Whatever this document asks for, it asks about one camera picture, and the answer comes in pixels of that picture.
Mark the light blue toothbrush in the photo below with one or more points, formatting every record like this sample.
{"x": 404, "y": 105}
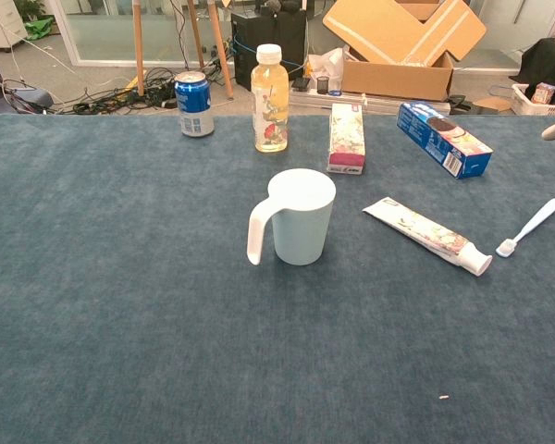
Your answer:
{"x": 532, "y": 225}

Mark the floral toothpaste tube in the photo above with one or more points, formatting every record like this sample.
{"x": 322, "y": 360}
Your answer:
{"x": 425, "y": 233}

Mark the pink floral small box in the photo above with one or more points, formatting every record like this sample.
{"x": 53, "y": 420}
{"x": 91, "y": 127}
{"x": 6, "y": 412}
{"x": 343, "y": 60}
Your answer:
{"x": 347, "y": 139}

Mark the small printed carton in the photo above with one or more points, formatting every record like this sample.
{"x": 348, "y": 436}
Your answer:
{"x": 543, "y": 92}

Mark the white plastic basket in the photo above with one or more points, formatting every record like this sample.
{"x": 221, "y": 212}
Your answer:
{"x": 520, "y": 104}

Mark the brown cardboard piece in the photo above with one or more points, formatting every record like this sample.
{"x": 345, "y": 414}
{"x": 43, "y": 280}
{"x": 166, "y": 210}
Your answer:
{"x": 492, "y": 104}

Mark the black cloth cover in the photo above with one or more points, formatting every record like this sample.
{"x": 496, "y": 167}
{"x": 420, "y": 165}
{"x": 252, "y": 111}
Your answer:
{"x": 546, "y": 60}

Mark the blue cookie box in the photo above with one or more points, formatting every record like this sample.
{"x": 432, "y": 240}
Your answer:
{"x": 439, "y": 139}

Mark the open cardboard box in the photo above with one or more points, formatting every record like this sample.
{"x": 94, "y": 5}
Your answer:
{"x": 398, "y": 78}

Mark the large flattened cardboard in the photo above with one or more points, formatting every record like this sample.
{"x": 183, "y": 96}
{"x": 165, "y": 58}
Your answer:
{"x": 398, "y": 28}

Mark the white plastic bag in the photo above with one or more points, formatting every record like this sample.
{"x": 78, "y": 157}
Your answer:
{"x": 326, "y": 62}

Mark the small black device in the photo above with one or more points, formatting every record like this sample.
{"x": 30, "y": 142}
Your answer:
{"x": 300, "y": 83}

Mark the yellow tea bottle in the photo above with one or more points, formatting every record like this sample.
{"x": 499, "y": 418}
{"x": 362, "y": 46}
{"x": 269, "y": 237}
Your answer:
{"x": 270, "y": 106}

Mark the black computer tower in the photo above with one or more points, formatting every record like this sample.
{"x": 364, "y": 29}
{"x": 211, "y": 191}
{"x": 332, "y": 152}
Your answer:
{"x": 268, "y": 41}

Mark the wooden easel leg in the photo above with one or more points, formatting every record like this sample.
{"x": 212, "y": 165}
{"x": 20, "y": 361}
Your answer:
{"x": 139, "y": 46}
{"x": 219, "y": 46}
{"x": 195, "y": 32}

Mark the blue soda can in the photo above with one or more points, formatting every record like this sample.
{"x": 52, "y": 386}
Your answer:
{"x": 194, "y": 106}

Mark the blue table mat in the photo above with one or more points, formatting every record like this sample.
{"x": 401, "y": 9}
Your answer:
{"x": 120, "y": 277}

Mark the green bag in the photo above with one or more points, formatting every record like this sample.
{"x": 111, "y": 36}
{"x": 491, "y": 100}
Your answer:
{"x": 39, "y": 27}

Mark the green potted plant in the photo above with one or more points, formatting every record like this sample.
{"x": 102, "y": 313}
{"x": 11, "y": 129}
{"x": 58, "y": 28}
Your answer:
{"x": 28, "y": 7}

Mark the dark blue machine base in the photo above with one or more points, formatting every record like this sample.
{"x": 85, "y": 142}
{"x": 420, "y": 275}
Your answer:
{"x": 9, "y": 99}

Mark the white cabinet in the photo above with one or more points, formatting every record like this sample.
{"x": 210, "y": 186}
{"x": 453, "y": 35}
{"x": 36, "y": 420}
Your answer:
{"x": 0, "y": 23}

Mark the black flat bracket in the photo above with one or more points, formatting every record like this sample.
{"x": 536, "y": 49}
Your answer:
{"x": 458, "y": 102}

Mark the aluminium profile rail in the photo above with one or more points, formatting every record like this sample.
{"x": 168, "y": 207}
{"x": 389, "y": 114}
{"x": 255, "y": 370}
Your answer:
{"x": 324, "y": 101}

